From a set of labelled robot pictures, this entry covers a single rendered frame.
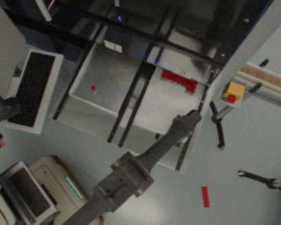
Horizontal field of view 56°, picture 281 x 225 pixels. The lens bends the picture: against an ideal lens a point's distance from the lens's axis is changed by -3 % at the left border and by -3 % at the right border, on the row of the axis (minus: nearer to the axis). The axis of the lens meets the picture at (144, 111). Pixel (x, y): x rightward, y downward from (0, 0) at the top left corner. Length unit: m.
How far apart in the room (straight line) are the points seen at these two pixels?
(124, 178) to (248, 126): 1.80
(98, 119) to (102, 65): 0.28
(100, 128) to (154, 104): 0.28
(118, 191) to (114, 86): 0.77
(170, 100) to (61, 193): 1.01
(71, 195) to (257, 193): 1.41
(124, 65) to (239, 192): 1.40
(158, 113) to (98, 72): 0.37
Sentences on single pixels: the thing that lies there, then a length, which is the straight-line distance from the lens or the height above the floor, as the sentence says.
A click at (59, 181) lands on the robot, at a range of 1.94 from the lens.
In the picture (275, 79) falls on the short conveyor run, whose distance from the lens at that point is 1.49.
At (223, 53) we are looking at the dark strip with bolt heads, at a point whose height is 1.29.
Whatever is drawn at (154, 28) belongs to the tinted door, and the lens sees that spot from 1.03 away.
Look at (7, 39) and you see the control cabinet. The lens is 1.48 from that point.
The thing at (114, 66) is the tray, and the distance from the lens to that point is 1.39.
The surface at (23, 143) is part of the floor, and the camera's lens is 2.35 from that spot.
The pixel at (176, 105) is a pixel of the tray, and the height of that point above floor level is 0.88.
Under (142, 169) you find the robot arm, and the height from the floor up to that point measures 1.40.
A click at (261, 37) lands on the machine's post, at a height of 1.46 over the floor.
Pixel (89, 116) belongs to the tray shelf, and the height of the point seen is 0.88.
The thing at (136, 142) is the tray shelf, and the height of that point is 0.88.
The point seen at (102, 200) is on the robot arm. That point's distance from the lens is 0.68.
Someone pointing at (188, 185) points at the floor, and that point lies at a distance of 2.19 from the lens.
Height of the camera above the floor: 2.15
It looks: 75 degrees down
